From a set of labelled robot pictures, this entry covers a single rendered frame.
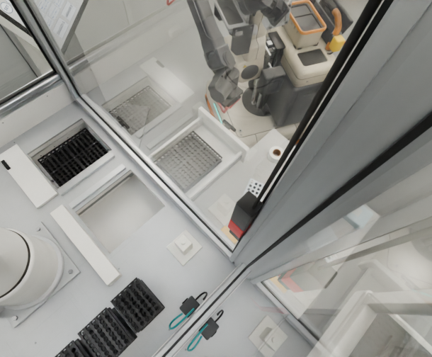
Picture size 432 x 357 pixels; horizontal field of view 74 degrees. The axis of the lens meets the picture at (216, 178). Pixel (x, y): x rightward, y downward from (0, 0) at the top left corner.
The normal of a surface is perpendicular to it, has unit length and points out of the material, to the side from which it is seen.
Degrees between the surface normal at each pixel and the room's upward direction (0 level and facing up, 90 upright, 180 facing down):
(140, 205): 0
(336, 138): 90
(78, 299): 0
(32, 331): 0
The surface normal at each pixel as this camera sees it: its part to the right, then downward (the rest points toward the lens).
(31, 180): 0.05, -0.40
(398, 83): -0.71, 0.63
